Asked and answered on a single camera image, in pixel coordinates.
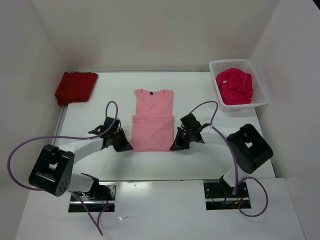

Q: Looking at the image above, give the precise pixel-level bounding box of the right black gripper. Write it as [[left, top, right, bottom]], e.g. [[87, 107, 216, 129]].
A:
[[170, 126, 193, 151]]

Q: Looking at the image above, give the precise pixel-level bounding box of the light pink t-shirt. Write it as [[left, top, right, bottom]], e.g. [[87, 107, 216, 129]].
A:
[[131, 88, 174, 152]]

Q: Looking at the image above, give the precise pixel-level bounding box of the dark red t-shirt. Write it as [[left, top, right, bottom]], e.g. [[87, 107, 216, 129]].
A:
[[54, 72, 99, 106]]

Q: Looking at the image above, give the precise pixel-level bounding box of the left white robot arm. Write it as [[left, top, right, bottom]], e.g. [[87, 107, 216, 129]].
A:
[[28, 128, 133, 200]]

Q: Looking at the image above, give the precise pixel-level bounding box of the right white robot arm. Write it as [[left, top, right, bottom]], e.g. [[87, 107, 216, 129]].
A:
[[170, 123, 274, 197]]

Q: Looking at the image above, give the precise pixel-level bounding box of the magenta t-shirt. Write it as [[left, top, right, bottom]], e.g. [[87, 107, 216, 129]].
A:
[[215, 68, 253, 106]]

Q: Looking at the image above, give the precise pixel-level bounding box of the white plastic basket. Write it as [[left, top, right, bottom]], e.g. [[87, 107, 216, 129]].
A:
[[209, 59, 269, 111]]

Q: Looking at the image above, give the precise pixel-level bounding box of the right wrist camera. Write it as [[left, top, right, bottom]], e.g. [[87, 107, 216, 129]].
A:
[[180, 113, 210, 132]]

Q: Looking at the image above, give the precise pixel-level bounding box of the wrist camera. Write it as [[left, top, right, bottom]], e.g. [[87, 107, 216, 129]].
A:
[[88, 117, 121, 136], [180, 113, 210, 132]]

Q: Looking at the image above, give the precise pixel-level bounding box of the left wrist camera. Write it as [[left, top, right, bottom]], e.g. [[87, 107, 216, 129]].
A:
[[88, 117, 121, 136]]

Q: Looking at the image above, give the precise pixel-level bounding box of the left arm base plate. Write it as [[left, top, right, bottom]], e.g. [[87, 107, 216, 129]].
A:
[[68, 181, 117, 213]]

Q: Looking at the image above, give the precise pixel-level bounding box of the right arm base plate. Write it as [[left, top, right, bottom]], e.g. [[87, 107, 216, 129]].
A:
[[203, 180, 252, 211]]

